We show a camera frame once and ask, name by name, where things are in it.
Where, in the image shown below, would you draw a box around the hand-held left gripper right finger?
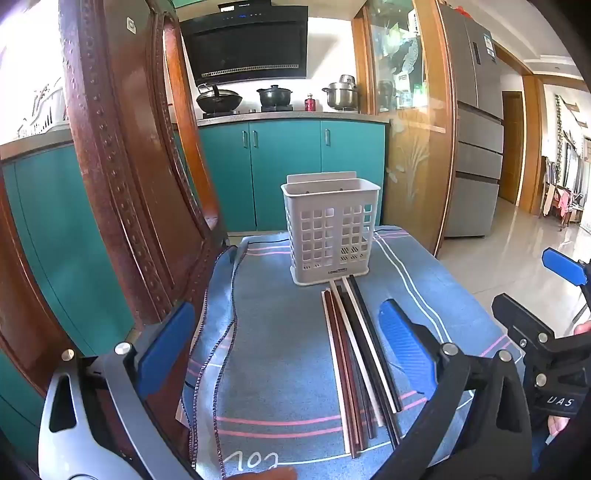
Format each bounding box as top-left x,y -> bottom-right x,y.
378,298 -> 533,480

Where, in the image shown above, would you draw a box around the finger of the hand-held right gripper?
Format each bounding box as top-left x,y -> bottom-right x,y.
542,247 -> 591,288
491,293 -> 563,366

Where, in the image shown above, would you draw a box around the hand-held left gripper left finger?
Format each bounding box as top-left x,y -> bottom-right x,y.
39,301 -> 200,480

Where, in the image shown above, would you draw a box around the cream chopstick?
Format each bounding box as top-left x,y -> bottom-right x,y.
329,281 -> 387,426
321,291 -> 352,457
342,276 -> 402,413

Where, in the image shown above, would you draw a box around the brown chopstick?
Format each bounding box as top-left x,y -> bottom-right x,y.
335,287 -> 369,452
325,291 -> 360,459

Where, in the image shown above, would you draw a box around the white plastic utensil basket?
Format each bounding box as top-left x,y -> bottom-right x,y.
281,172 -> 382,286

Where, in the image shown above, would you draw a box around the person's right hand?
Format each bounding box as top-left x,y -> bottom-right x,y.
547,320 -> 591,435

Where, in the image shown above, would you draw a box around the clothes drying rack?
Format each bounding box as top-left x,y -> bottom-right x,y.
541,154 -> 591,233

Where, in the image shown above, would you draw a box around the blue striped cloth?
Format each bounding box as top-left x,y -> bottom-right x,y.
181,224 -> 526,480

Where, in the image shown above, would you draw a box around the grey refrigerator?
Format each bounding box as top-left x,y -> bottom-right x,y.
438,4 -> 505,239

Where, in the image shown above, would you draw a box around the wooden framed glass door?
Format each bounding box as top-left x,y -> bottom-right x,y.
352,0 -> 459,258

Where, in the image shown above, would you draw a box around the carved wooden chair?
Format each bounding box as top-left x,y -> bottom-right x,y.
0,0 -> 232,480

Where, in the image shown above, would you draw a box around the teal kitchen cabinets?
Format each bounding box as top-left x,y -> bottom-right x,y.
0,119 -> 387,416

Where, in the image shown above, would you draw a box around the black gas stove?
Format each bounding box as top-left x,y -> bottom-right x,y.
200,104 -> 295,116

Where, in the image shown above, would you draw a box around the black wok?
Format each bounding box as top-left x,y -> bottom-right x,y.
196,83 -> 244,114

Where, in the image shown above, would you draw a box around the stainless steel pot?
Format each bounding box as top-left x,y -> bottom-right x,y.
322,74 -> 360,112

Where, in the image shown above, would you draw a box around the black lidded pot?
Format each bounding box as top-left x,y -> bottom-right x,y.
257,84 -> 294,112

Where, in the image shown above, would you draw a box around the black range hood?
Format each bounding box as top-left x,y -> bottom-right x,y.
179,4 -> 310,86

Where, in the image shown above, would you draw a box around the wooden door frame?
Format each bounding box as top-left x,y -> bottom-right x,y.
495,41 -> 546,217

